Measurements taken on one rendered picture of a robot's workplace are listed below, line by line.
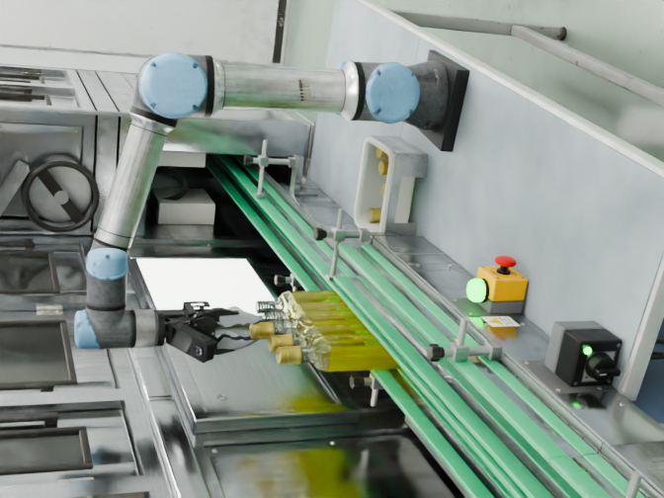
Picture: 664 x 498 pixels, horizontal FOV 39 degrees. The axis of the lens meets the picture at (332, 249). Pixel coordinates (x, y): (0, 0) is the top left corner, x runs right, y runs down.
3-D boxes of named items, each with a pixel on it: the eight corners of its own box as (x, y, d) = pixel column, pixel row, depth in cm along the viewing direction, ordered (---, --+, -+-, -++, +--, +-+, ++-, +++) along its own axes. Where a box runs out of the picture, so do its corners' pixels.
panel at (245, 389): (248, 266, 269) (128, 266, 257) (249, 256, 268) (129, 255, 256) (359, 423, 189) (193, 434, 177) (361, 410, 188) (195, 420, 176)
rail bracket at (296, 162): (312, 196, 276) (238, 194, 268) (319, 140, 271) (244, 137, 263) (317, 201, 272) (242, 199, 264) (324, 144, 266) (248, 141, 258)
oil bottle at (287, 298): (363, 311, 214) (273, 313, 206) (366, 289, 212) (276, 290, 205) (372, 321, 209) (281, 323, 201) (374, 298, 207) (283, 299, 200)
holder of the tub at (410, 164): (382, 243, 236) (354, 242, 233) (398, 136, 227) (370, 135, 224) (410, 267, 221) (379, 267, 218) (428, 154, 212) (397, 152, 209)
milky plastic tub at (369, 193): (383, 222, 234) (352, 222, 231) (397, 135, 227) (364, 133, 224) (412, 246, 219) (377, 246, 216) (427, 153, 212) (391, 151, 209)
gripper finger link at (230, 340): (254, 327, 196) (211, 322, 192) (261, 339, 190) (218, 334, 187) (250, 340, 197) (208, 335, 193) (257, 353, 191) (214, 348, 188)
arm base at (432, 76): (430, 53, 208) (388, 49, 205) (454, 71, 194) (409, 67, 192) (417, 119, 214) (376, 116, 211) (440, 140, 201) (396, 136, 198)
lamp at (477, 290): (475, 296, 176) (461, 296, 175) (479, 274, 175) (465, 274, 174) (486, 305, 172) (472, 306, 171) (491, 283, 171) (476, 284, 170)
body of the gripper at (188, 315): (211, 299, 192) (152, 300, 188) (220, 317, 184) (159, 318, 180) (207, 333, 195) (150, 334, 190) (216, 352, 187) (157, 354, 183)
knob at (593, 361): (606, 376, 148) (619, 386, 145) (582, 377, 146) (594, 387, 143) (612, 351, 146) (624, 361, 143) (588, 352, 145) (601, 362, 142)
